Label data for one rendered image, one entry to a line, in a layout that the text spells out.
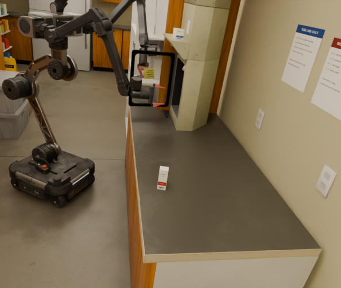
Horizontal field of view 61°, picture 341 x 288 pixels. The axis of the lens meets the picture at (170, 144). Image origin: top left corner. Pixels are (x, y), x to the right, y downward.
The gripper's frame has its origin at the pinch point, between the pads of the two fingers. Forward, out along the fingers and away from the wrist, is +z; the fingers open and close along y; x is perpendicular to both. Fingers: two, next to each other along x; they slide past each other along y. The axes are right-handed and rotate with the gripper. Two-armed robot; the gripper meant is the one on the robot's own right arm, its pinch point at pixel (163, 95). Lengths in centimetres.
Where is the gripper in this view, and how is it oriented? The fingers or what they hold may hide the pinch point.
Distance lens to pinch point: 183.3
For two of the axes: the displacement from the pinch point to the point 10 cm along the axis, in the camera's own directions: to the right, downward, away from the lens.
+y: 0.9, -9.7, -2.2
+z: 9.8, 0.5, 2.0
